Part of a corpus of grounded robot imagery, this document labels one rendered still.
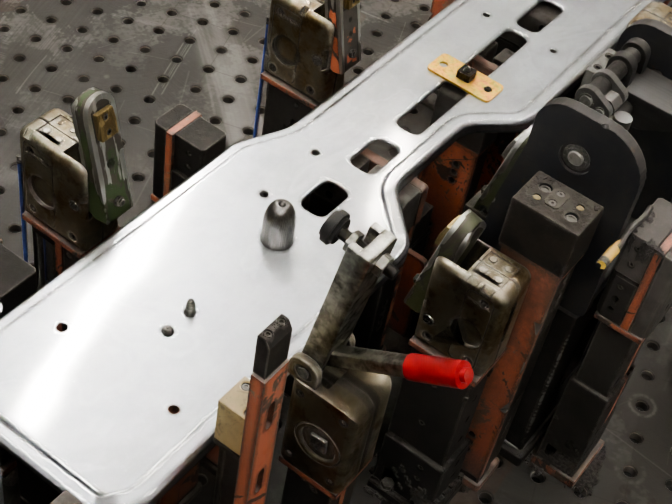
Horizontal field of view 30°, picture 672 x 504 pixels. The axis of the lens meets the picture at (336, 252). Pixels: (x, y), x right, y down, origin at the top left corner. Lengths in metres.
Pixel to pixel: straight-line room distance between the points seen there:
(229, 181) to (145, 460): 0.34
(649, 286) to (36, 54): 1.00
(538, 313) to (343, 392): 0.25
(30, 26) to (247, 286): 0.86
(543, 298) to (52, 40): 0.96
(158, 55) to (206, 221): 0.69
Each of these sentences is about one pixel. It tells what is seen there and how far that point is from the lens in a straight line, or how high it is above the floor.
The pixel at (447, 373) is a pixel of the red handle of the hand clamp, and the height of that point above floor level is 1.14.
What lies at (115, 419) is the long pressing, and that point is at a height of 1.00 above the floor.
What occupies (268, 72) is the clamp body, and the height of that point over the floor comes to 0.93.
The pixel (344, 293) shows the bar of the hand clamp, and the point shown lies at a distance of 0.94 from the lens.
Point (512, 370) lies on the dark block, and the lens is 1.26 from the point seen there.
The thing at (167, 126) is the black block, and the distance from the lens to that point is 1.32.
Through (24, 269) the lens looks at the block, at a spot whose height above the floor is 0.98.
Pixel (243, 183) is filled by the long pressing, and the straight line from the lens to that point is 1.25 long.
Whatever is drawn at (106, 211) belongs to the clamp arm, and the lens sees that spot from 1.22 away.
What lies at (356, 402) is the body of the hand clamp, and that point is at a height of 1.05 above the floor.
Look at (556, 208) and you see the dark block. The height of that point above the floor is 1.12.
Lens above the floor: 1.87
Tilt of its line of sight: 47 degrees down
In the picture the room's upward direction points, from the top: 11 degrees clockwise
